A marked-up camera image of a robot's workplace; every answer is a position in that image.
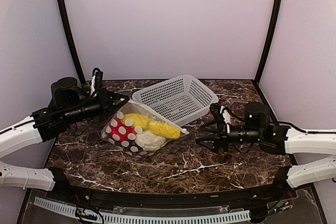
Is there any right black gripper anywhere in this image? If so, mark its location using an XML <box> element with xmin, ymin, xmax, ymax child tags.
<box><xmin>196</xmin><ymin>118</ymin><xmax>263</xmax><ymax>153</ymax></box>

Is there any clear zip top bag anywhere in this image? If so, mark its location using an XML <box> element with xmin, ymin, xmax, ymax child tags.
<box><xmin>101</xmin><ymin>100</ymin><xmax>189</xmax><ymax>158</ymax></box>

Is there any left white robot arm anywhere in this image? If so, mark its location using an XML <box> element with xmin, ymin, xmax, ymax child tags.
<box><xmin>1</xmin><ymin>73</ymin><xmax>129</xmax><ymax>201</ymax></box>

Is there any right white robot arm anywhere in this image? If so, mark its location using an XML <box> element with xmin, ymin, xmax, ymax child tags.
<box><xmin>196</xmin><ymin>102</ymin><xmax>335</xmax><ymax>200</ymax></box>

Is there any red fake food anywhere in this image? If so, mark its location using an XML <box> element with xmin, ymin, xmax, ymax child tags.
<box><xmin>106</xmin><ymin>119</ymin><xmax>137</xmax><ymax>148</ymax></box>

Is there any white perforated plastic basket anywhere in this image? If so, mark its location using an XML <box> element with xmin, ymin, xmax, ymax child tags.
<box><xmin>132</xmin><ymin>74</ymin><xmax>219</xmax><ymax>126</ymax></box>

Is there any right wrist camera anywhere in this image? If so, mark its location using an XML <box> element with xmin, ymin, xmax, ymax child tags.
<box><xmin>209</xmin><ymin>103</ymin><xmax>232</xmax><ymax>133</ymax></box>

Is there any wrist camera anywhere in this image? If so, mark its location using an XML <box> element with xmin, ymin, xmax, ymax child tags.
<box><xmin>209</xmin><ymin>103</ymin><xmax>232</xmax><ymax>133</ymax></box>
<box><xmin>90</xmin><ymin>68</ymin><xmax>103</xmax><ymax>95</ymax></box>

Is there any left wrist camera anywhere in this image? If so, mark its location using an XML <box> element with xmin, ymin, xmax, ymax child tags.
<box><xmin>90</xmin><ymin>68</ymin><xmax>103</xmax><ymax>95</ymax></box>

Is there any white slotted cable duct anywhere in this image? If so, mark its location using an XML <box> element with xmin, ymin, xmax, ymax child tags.
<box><xmin>34</xmin><ymin>197</ymin><xmax>251</xmax><ymax>224</ymax></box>

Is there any black front rail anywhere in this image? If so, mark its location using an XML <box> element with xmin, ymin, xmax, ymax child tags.
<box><xmin>35</xmin><ymin>184</ymin><xmax>297</xmax><ymax>209</ymax></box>

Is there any left black frame post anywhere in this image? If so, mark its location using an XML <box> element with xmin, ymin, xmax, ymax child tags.
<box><xmin>57</xmin><ymin>0</ymin><xmax>86</xmax><ymax>86</ymax></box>

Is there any black frame post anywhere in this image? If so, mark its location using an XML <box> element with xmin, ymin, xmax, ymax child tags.
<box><xmin>254</xmin><ymin>0</ymin><xmax>281</xmax><ymax>86</ymax></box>
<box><xmin>57</xmin><ymin>0</ymin><xmax>86</xmax><ymax>86</ymax></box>

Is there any right black frame post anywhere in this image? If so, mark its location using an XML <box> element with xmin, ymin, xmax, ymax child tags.
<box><xmin>254</xmin><ymin>0</ymin><xmax>281</xmax><ymax>86</ymax></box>

